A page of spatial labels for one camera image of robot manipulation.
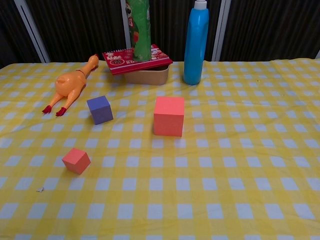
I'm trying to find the yellow white checkered tablecloth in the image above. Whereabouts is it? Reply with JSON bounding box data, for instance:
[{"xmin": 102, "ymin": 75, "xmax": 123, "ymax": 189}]
[{"xmin": 0, "ymin": 58, "xmax": 320, "ymax": 240}]

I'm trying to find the blue plastic squeeze bottle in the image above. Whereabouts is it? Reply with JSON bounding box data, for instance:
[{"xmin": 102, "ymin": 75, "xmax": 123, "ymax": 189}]
[{"xmin": 183, "ymin": 0, "xmax": 210, "ymax": 86}]

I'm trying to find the small red foam cube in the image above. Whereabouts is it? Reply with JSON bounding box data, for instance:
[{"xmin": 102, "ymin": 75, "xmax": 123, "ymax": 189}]
[{"xmin": 61, "ymin": 147, "xmax": 92, "ymax": 175}]

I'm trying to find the purple foam cube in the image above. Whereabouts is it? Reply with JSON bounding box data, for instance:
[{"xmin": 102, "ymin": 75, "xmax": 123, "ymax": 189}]
[{"xmin": 86, "ymin": 95, "xmax": 114, "ymax": 126}]

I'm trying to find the orange rubber chicken toy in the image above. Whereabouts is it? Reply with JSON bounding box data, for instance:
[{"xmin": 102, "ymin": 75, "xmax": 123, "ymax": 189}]
[{"xmin": 41, "ymin": 53, "xmax": 100, "ymax": 117}]

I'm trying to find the large red foam cube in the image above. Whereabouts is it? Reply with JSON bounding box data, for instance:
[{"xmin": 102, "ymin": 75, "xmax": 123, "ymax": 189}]
[{"xmin": 153, "ymin": 96, "xmax": 185, "ymax": 138}]

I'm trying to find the green cylinder can red lid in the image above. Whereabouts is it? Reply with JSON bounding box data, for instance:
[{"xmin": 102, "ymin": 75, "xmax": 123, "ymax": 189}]
[{"xmin": 124, "ymin": 0, "xmax": 152, "ymax": 62}]

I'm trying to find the red spiral desk calendar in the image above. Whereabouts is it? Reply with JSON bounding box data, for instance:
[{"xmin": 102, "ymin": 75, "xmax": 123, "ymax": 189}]
[{"xmin": 101, "ymin": 44, "xmax": 174, "ymax": 76}]

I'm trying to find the beige oval box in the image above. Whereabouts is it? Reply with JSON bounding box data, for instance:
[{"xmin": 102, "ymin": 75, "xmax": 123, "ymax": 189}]
[{"xmin": 124, "ymin": 64, "xmax": 170, "ymax": 86}]

